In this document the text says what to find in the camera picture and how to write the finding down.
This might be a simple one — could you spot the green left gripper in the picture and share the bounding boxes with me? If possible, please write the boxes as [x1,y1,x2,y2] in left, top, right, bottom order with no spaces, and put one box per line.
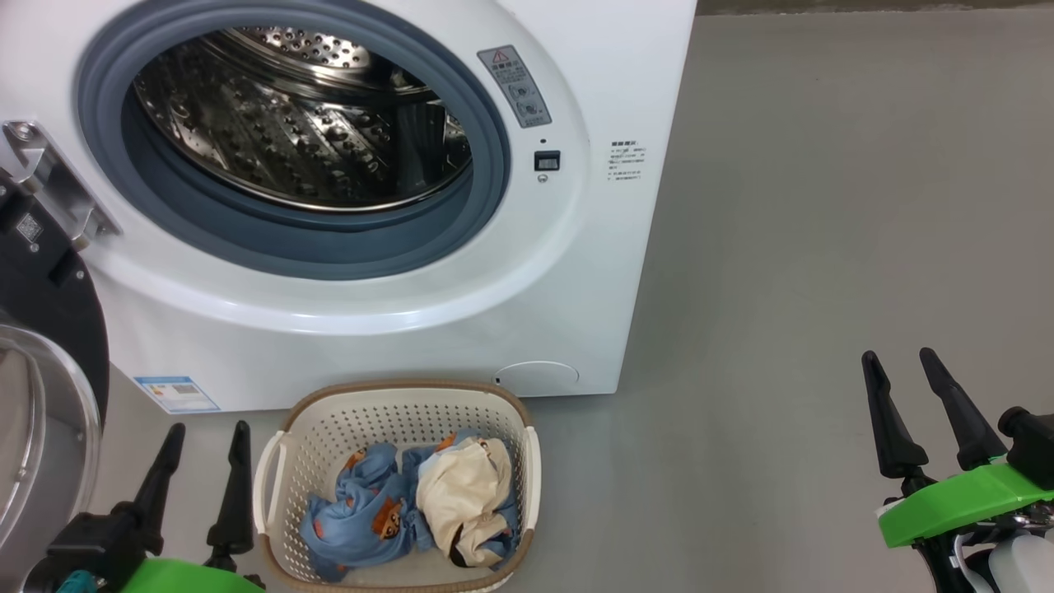
[119,420,266,593]

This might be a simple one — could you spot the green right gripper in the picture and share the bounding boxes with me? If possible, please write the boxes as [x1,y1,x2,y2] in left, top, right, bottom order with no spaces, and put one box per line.
[860,347,1054,593]

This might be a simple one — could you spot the blue garment with orange print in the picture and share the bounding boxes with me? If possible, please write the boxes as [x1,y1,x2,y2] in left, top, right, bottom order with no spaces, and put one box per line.
[297,428,521,583]

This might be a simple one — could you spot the round black glass washer door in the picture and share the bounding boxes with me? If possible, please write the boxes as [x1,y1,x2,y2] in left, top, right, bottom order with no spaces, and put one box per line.
[0,165,113,593]

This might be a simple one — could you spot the cream garment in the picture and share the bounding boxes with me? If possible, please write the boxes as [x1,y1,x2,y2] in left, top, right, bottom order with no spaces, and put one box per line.
[415,436,517,570]

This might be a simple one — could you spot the metal door hinge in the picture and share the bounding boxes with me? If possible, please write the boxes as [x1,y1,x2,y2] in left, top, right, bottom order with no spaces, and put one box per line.
[2,120,122,250]

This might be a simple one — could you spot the perforated steel washer drum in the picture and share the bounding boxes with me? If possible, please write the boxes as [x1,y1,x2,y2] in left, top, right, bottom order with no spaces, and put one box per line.
[132,26,475,214]

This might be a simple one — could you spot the white front-load washing machine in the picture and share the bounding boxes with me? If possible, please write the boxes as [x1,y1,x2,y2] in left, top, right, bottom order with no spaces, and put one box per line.
[0,0,699,413]

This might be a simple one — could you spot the blue energy label sticker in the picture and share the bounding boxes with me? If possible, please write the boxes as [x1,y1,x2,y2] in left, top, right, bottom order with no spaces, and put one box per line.
[133,375,222,415]

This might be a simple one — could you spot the cream perforated laundry basket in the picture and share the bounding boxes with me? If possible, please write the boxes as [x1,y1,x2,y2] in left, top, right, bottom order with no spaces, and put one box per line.
[252,379,543,593]

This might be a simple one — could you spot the round white filter cover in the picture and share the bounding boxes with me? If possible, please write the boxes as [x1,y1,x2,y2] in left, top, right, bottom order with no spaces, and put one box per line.
[494,360,581,397]

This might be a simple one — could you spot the small printed text label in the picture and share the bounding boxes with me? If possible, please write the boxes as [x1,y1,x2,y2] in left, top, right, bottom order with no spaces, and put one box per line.
[607,139,648,183]

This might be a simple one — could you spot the grey warning sticker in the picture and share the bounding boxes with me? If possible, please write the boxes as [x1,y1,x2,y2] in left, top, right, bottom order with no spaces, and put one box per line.
[477,44,553,129]

